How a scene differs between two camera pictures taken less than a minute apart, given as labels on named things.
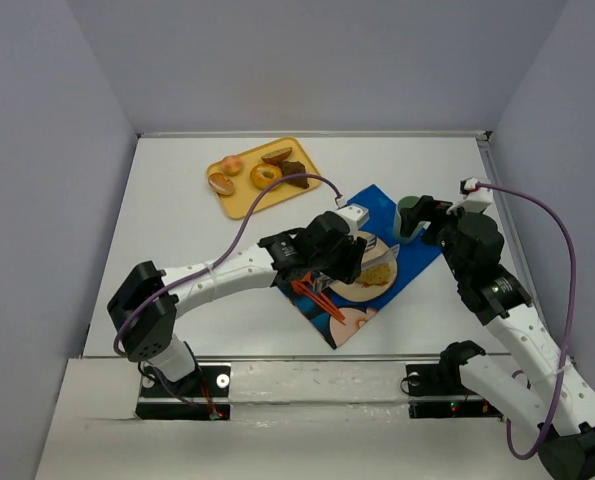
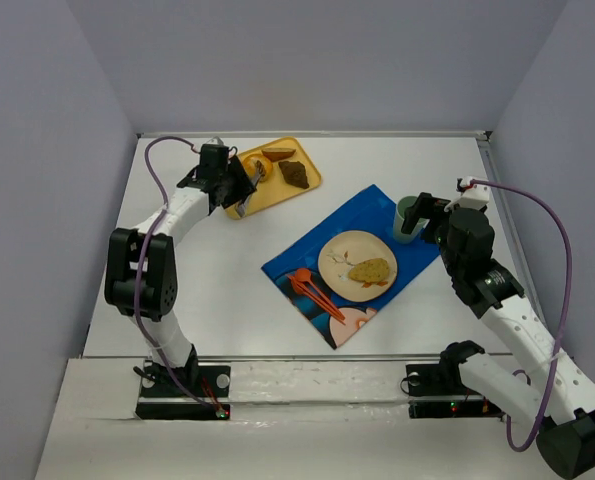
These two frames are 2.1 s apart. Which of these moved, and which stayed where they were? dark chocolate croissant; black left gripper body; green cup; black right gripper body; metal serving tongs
Moved: metal serving tongs; black left gripper body
Stayed: green cup; dark chocolate croissant; black right gripper body
